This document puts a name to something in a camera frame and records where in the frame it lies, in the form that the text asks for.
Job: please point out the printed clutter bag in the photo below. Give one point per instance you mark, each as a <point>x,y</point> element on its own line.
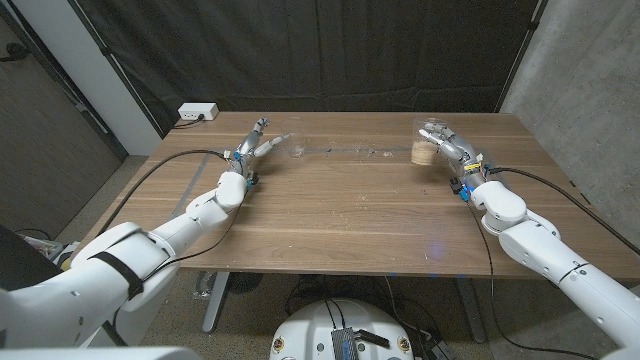
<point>42,245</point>

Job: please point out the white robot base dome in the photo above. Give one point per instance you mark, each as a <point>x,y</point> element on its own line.
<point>310,330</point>

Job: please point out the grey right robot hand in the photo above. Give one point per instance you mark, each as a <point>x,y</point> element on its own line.
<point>462,152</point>

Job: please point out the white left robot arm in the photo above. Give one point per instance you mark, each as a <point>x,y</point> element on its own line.
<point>210,210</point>

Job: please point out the black chair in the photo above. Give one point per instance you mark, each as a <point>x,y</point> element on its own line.
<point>25,265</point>

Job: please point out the black connector block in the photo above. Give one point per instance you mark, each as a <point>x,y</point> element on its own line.
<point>372,338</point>

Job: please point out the white power strip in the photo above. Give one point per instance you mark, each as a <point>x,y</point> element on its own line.
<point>198,111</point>

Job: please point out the black backdrop stand pole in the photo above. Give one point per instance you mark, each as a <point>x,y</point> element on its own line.
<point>522,50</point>
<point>115,65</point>

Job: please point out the brown granulated sugar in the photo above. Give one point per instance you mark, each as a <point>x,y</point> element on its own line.
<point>422,154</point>

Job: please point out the clear plastic cup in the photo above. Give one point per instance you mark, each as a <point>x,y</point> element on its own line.
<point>417,136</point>
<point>295,145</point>

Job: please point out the grey finned electronics box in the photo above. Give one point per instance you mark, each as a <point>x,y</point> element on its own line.
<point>344,345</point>

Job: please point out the grey metal table leg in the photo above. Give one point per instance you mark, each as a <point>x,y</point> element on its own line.
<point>472,315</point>
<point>215,305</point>

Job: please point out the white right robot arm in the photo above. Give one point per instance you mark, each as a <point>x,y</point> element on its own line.
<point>530,245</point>

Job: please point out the white robot torso edge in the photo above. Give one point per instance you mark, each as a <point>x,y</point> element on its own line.
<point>100,354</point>

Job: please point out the black backdrop curtain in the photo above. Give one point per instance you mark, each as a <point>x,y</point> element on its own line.
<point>320,50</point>

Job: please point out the black round floor fan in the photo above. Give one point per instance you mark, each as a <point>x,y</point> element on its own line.
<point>243,282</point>

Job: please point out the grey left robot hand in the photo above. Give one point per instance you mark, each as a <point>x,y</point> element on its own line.
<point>247,150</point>

